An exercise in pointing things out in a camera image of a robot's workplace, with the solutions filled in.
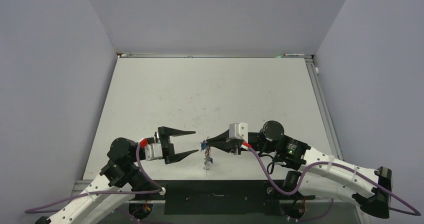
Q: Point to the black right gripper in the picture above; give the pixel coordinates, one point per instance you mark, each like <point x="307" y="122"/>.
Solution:
<point x="223" y="141"/>

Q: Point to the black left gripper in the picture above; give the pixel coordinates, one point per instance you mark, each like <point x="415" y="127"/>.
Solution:
<point x="168" y="152"/>

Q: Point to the metal carabiner keyring with keys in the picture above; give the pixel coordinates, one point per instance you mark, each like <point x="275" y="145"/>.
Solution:
<point x="208" y="160"/>

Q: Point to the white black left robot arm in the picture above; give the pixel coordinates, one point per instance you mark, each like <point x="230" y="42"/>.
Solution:
<point x="121" y="179"/>

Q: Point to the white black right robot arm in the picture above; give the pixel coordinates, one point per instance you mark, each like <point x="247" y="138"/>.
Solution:
<point x="311" y="172"/>

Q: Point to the red white marker pen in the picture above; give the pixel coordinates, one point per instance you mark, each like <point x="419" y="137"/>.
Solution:
<point x="294" y="55"/>

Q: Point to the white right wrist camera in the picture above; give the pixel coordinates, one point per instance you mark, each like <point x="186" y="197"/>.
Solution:
<point x="238" y="131"/>

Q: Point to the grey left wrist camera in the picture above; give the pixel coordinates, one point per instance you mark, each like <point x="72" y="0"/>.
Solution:
<point x="151" y="148"/>

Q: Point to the aluminium right table rail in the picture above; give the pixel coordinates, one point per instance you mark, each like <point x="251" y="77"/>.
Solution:
<point x="323" y="108"/>

